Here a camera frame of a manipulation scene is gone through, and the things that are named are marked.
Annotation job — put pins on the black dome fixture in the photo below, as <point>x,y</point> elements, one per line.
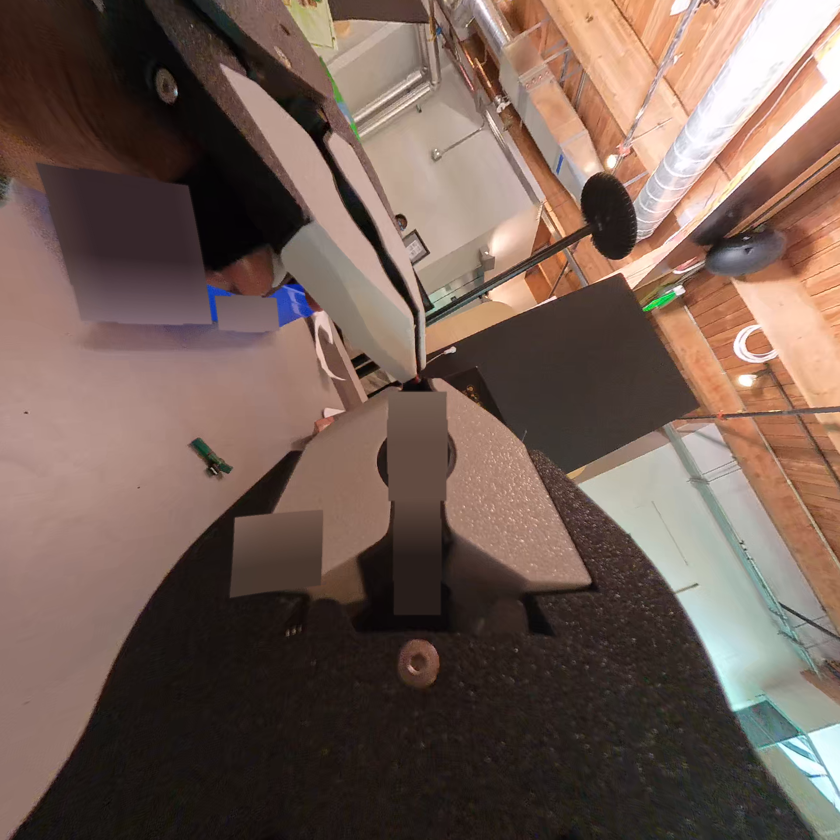
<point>745,253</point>

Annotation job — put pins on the person's left hand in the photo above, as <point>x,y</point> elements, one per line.
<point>246,272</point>

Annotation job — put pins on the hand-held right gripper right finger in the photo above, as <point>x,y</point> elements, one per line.
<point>505,512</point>

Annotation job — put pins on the round silver air duct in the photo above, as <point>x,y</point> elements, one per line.
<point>709,124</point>

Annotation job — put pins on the blue plastic bin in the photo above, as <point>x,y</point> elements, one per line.
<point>292,305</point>

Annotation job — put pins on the framed wall picture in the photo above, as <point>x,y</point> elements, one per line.
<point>415,247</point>

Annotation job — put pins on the small green circuit board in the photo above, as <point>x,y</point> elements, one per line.
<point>211,458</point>

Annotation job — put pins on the black disc on rod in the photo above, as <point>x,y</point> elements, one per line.
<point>607,213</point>

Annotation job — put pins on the rectangular metal air duct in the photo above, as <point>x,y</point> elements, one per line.
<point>551,111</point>

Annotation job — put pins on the black toy set box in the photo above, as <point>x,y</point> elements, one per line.
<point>577,367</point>

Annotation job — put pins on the green exit sign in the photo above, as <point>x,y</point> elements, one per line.
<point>663,298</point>

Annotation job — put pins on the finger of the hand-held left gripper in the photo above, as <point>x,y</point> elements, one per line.
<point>341,289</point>
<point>361,177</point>

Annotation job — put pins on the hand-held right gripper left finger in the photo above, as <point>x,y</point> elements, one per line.
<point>341,472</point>

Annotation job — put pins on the thin black rod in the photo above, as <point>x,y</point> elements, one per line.
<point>774,413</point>

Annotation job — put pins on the person's left forearm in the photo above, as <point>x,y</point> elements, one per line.
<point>65,85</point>

